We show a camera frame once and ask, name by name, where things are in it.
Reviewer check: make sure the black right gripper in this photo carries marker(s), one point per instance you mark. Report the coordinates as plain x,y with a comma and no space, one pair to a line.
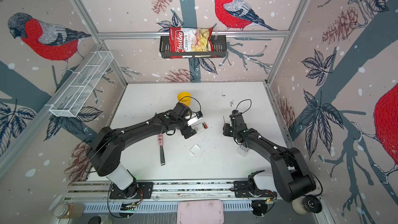
225,127

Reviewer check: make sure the white tape roll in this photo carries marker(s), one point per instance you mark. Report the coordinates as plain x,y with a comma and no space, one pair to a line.
307,204

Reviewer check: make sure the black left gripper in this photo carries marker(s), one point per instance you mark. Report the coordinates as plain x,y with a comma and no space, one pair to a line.
186,131

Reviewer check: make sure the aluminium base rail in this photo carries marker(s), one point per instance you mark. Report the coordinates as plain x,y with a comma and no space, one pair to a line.
167,190

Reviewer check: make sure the pink handled knife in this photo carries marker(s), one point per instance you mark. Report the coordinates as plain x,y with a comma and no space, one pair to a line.
161,143

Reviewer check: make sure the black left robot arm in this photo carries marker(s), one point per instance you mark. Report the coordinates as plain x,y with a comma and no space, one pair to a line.
105,152

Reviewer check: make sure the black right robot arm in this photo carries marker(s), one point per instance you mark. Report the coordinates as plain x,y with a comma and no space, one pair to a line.
292,178

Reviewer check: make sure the glass jar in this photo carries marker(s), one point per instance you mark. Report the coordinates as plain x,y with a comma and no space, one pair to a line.
69,211

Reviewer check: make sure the white battery cover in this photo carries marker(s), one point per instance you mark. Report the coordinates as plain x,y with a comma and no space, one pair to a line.
195,149

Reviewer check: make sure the yellow plastic goblet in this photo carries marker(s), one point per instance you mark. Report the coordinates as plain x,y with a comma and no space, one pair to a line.
184,98

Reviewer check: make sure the red cassava chips bag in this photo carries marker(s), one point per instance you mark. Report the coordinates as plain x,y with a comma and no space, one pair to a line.
184,40

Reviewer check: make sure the white air conditioner remote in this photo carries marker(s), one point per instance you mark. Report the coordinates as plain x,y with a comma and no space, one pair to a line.
198,127

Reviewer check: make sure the black wall basket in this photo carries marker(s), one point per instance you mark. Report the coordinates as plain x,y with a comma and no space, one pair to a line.
219,43

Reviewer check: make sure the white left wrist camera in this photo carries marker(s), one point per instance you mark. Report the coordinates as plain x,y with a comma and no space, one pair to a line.
194,117

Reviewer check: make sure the pink tray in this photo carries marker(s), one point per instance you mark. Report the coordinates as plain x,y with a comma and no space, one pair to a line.
200,212

